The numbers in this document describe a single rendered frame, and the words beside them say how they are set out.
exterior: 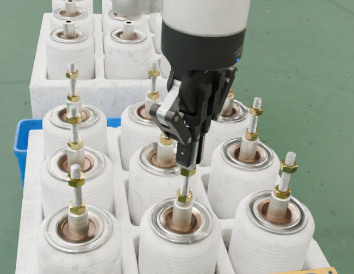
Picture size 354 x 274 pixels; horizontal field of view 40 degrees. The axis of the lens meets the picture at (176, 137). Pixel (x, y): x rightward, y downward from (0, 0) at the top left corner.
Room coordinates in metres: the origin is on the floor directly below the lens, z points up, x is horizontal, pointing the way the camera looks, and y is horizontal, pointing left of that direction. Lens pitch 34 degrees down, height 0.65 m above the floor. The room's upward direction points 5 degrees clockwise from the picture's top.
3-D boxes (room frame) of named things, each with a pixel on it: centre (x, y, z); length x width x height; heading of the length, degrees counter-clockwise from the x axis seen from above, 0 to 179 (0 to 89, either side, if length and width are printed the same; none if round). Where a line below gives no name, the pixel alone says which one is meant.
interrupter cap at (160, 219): (0.42, -0.01, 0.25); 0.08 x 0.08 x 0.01
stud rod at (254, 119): (0.56, -0.10, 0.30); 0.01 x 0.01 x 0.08
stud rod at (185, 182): (0.42, -0.01, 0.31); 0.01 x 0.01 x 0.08
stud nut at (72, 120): (0.50, 0.13, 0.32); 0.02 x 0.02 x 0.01; 41
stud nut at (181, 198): (0.42, -0.01, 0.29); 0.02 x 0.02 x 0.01; 14
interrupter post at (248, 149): (0.56, -0.10, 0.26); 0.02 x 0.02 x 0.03
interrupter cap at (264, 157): (0.56, -0.10, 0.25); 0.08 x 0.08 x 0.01
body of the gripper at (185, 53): (0.42, -0.02, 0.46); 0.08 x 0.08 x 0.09
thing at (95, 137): (0.62, 0.16, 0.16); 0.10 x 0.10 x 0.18
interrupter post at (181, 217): (0.42, -0.01, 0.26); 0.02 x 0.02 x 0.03
